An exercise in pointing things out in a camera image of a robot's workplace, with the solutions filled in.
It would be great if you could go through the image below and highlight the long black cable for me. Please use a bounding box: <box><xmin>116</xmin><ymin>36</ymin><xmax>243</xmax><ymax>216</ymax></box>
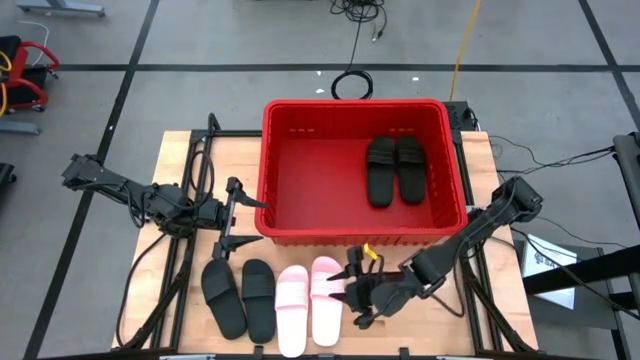
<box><xmin>115</xmin><ymin>232</ymin><xmax>174</xmax><ymax>349</ymax></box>

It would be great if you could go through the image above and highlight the pink slide sandal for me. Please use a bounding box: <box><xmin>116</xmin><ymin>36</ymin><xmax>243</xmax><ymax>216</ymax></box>
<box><xmin>274</xmin><ymin>264</ymin><xmax>311</xmax><ymax>359</ymax></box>
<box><xmin>310</xmin><ymin>255</ymin><xmax>347</xmax><ymax>348</ymax></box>

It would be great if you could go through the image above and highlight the black power strip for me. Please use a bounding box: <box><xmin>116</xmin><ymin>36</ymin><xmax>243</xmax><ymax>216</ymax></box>
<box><xmin>442</xmin><ymin>101</ymin><xmax>479</xmax><ymax>132</ymax></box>

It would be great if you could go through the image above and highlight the red plastic bin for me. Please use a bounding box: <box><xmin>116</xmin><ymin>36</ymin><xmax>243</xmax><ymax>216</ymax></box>
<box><xmin>253</xmin><ymin>98</ymin><xmax>470</xmax><ymax>247</ymax></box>

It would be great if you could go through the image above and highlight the grey metal table foot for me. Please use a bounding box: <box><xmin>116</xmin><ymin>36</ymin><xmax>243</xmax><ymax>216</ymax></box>
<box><xmin>16</xmin><ymin>0</ymin><xmax>107</xmax><ymax>20</ymax></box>
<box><xmin>0</xmin><ymin>119</ymin><xmax>42</xmax><ymax>137</ymax></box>

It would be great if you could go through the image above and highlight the white printed box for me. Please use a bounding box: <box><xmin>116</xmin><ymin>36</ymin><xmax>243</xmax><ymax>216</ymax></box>
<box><xmin>519</xmin><ymin>233</ymin><xmax>579</xmax><ymax>311</ymax></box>

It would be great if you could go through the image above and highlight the red roller cart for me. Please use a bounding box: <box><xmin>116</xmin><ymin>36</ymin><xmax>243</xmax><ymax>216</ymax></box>
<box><xmin>0</xmin><ymin>35</ymin><xmax>62</xmax><ymax>119</ymax></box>

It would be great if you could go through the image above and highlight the yellow cable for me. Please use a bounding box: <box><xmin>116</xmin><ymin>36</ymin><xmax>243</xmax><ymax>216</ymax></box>
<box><xmin>448</xmin><ymin>0</ymin><xmax>483</xmax><ymax>102</ymax></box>

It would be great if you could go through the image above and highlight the black metal beam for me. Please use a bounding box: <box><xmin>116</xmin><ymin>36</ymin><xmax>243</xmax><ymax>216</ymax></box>
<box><xmin>522</xmin><ymin>243</ymin><xmax>640</xmax><ymax>296</ymax></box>

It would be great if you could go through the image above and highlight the thin white cable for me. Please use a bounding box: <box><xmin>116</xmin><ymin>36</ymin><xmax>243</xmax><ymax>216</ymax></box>
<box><xmin>17</xmin><ymin>19</ymin><xmax>50</xmax><ymax>66</ymax></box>

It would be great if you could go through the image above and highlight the black aluminium frame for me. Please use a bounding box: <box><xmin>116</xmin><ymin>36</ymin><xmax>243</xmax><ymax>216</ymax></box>
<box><xmin>112</xmin><ymin>112</ymin><xmax>264</xmax><ymax>351</ymax></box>
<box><xmin>444</xmin><ymin>128</ymin><xmax>539</xmax><ymax>354</ymax></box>

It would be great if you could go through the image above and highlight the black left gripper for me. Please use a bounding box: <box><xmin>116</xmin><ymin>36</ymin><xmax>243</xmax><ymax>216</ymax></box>
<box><xmin>194</xmin><ymin>177</ymin><xmax>270</xmax><ymax>259</ymax></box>

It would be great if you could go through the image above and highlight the tangled black cable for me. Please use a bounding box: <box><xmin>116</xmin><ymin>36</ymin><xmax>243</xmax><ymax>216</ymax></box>
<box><xmin>329</xmin><ymin>0</ymin><xmax>389</xmax><ymax>42</ymax></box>

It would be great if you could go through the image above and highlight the black slide sandal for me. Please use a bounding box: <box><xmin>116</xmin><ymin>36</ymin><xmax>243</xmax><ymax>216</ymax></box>
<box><xmin>241</xmin><ymin>258</ymin><xmax>278</xmax><ymax>345</ymax></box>
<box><xmin>366</xmin><ymin>135</ymin><xmax>398</xmax><ymax>209</ymax></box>
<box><xmin>395</xmin><ymin>135</ymin><xmax>428</xmax><ymax>206</ymax></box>
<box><xmin>200</xmin><ymin>257</ymin><xmax>248</xmax><ymax>341</ymax></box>

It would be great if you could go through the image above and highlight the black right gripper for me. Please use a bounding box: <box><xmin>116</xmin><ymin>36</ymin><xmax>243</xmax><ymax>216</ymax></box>
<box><xmin>326</xmin><ymin>245</ymin><xmax>426</xmax><ymax>330</ymax></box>

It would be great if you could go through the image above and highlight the coiled black cable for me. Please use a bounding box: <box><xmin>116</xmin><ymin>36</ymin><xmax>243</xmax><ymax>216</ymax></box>
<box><xmin>330</xmin><ymin>69</ymin><xmax>375</xmax><ymax>100</ymax></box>

